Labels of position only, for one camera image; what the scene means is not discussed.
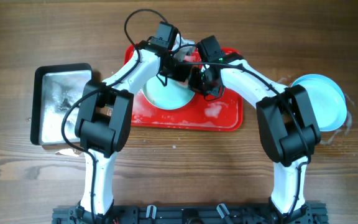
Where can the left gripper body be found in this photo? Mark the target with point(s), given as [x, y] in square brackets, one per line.
[181, 73]

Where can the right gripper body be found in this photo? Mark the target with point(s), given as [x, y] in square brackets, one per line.
[196, 80]

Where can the light blue plate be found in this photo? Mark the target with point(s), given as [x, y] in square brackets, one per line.
[327, 100]
[170, 97]

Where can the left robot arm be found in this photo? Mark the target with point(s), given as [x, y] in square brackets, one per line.
[105, 112]

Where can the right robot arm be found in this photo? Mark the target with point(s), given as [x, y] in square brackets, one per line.
[288, 128]

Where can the red plastic tray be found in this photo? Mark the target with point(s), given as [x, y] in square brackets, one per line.
[223, 114]

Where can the black foil-lined tray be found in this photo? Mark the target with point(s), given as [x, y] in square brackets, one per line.
[56, 89]

